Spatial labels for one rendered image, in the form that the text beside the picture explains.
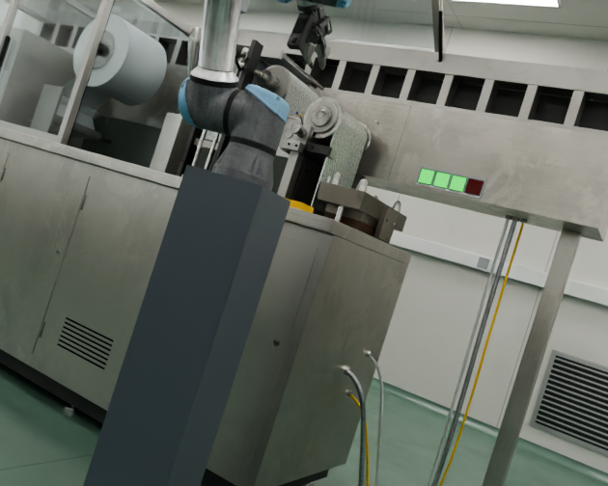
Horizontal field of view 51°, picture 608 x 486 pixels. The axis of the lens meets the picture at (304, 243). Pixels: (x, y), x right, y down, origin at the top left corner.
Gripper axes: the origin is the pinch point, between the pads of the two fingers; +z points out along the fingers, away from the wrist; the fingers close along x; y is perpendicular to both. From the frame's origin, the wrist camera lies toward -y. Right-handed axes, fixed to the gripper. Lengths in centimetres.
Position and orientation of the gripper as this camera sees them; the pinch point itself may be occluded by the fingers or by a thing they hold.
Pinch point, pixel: (315, 67)
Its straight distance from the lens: 209.6
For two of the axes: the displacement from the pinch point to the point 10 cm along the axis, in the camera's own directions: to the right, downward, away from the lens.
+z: 1.7, 7.3, 6.6
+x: -8.3, -2.6, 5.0
